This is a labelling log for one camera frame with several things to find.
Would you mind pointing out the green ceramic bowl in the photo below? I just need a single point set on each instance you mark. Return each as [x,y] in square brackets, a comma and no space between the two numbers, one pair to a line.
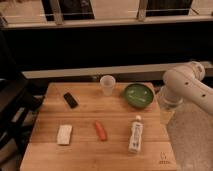
[138,95]

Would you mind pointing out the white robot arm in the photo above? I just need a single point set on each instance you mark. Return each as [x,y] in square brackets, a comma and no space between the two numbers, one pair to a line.
[185,82]

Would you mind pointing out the black rectangular remote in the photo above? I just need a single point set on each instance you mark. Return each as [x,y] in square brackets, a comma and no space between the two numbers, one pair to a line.
[70,100]

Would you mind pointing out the orange carrot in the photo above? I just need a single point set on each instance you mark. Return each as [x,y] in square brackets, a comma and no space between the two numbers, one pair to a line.
[100,131]

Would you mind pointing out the white sponge block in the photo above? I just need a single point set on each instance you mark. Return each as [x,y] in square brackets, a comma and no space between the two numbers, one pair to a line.
[64,134]

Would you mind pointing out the white squeeze bottle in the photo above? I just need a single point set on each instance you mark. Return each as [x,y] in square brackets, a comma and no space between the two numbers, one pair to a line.
[136,135]

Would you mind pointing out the dark chair at left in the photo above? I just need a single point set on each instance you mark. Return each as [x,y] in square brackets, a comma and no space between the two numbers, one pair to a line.
[15,103]

